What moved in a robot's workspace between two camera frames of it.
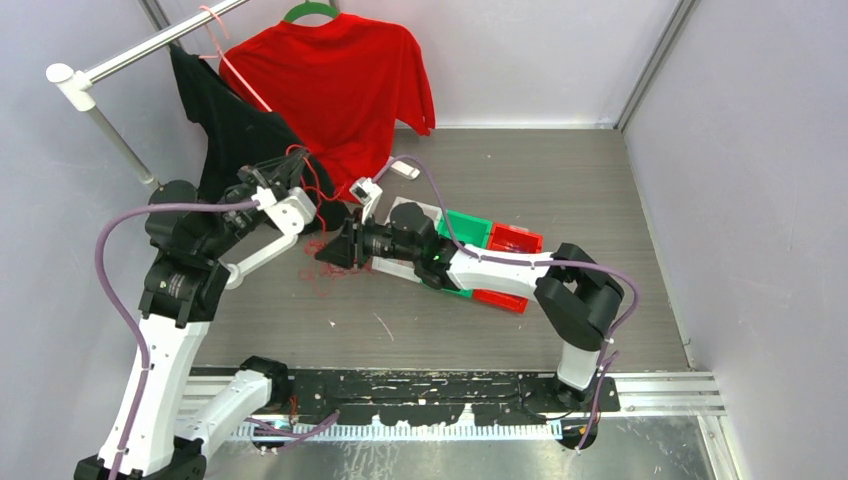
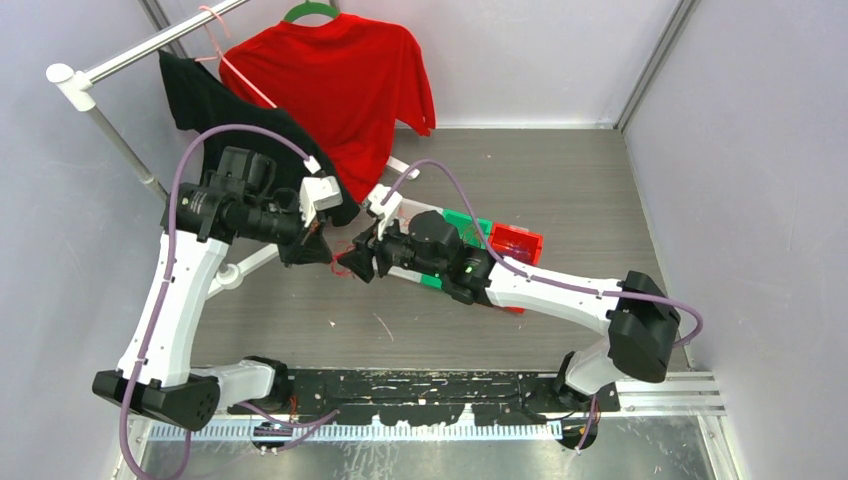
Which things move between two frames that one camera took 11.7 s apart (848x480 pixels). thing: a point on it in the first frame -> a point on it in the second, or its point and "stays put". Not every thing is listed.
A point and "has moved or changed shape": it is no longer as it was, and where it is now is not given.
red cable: [315, 189] has moved or changed shape
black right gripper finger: [341, 250] -> [360, 261]
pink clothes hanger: [220, 54] stays put
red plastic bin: [508, 238] stays put
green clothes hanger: [309, 8] stays put
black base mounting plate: [417, 397] stays put
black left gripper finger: [284, 169] -> [310, 249]
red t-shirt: [341, 87] stays put
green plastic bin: [469, 231] stays put
